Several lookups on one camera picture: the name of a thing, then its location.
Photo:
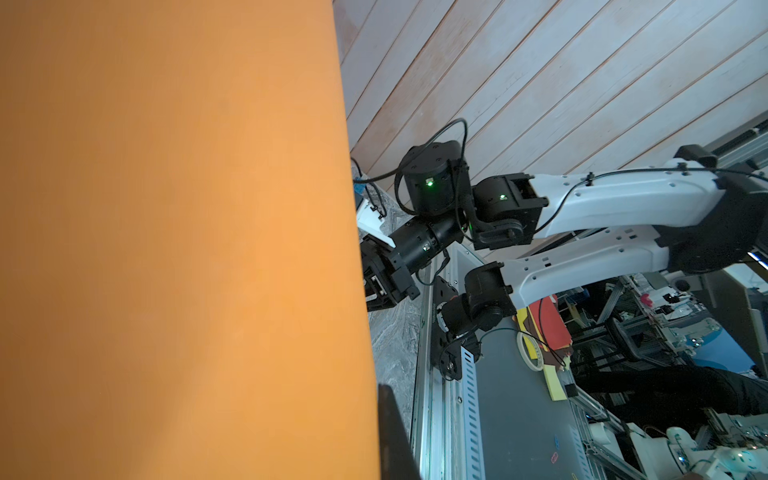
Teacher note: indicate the orange paper document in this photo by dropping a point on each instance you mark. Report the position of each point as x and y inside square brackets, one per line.
[181, 288]

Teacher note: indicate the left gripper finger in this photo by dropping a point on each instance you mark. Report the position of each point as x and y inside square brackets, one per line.
[396, 458]

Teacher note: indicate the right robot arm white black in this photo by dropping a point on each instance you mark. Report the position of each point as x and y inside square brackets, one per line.
[688, 216]

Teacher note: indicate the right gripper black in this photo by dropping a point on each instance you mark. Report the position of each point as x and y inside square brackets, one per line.
[390, 272]

